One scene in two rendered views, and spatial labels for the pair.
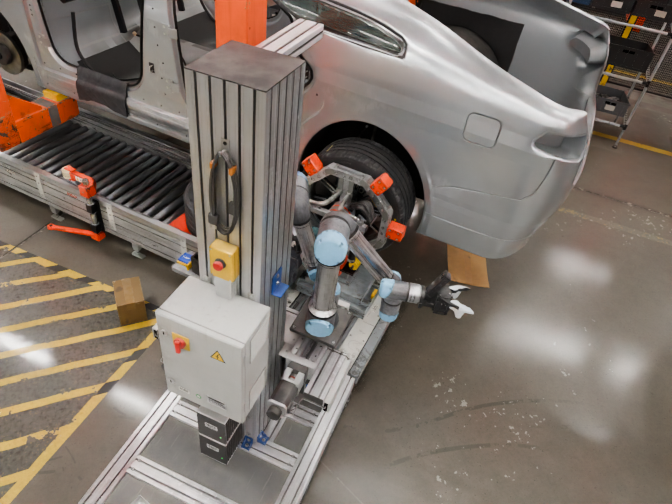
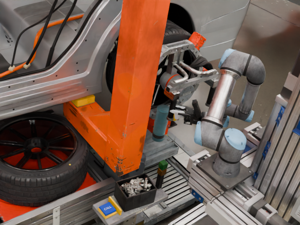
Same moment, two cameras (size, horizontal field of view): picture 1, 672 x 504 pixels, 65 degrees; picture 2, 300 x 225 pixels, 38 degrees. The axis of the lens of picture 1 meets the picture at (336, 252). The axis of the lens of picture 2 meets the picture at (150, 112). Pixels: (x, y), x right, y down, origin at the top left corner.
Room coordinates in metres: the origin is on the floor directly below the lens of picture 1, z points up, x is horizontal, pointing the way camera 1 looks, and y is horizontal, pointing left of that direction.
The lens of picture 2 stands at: (1.38, 2.24, 2.33)
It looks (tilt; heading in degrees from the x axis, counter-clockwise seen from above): 36 degrees down; 296
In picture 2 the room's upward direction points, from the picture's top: 10 degrees clockwise
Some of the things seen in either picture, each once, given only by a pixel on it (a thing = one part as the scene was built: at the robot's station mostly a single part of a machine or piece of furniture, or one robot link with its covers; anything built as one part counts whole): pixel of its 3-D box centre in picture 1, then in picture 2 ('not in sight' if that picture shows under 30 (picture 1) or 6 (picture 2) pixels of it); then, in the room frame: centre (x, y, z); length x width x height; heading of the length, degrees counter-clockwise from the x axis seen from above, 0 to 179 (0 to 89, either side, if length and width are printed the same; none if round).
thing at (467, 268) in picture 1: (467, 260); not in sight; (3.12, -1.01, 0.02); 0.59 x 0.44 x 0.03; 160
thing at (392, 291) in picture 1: (394, 290); not in sight; (1.46, -0.24, 1.21); 0.11 x 0.08 x 0.09; 88
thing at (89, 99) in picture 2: not in sight; (81, 96); (2.81, 0.38, 0.71); 0.14 x 0.14 x 0.05; 70
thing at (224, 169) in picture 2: not in sight; (227, 161); (1.74, 0.49, 0.87); 0.15 x 0.15 x 0.10
